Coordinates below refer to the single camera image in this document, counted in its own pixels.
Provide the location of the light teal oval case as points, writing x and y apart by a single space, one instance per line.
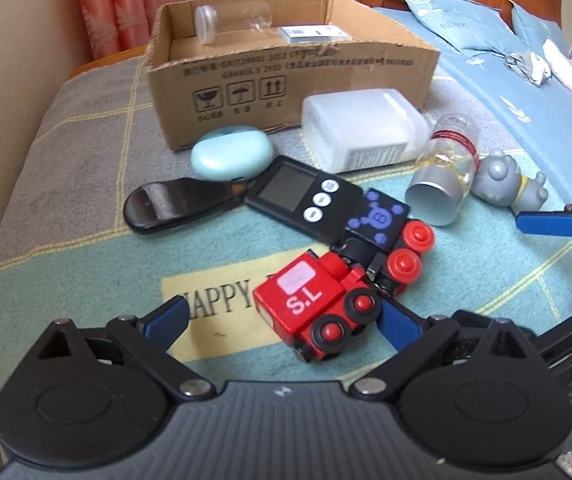
231 155

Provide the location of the black block toy train car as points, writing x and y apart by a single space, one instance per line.
378 217

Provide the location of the pink curtain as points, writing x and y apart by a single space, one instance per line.
126 5

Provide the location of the clear plastic jar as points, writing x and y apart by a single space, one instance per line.
241 20

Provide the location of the white plastic bottle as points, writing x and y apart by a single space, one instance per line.
356 120

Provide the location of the blue floral bedsheet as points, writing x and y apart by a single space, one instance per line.
506 105

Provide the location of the large blue floral pillow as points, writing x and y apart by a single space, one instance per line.
446 20

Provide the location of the small blue pillow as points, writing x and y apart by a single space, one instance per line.
536 30

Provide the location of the grey toy figure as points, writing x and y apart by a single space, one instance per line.
496 175

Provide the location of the crumpled grey white cloth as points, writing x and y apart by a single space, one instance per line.
528 67

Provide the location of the grey teal checked blanket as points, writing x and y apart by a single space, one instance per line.
81 160

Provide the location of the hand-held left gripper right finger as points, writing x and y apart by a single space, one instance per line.
398 326

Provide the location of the brown cardboard box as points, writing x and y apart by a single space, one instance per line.
286 90

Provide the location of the red toy locomotive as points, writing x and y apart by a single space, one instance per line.
301 295

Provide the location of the small white grey packet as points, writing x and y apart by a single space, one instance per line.
311 34

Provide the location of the silver-capped capsule bottle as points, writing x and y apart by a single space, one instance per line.
436 192

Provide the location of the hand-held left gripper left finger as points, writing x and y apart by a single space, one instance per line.
168 319

